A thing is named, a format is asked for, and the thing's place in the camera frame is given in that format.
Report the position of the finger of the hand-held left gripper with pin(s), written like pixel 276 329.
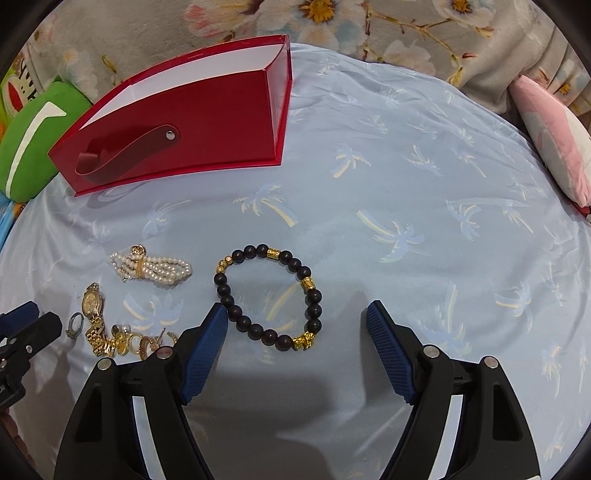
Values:
pixel 21 311
pixel 41 328

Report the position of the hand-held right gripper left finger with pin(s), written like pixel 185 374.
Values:
pixel 203 353

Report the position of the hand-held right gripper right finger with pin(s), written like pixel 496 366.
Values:
pixel 388 353

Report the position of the gold pearl earring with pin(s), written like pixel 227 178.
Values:
pixel 147 347
pixel 121 342

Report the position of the red cardboard box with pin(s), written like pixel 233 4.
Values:
pixel 184 115

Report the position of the light blue palm-print sheet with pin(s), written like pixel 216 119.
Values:
pixel 392 184

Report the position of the green plush pillow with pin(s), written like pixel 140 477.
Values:
pixel 41 138

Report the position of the cartoon printed cloth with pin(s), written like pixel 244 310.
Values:
pixel 21 87

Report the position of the pink pillow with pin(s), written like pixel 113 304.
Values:
pixel 558 134

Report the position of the grey floral blanket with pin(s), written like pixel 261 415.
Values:
pixel 369 27

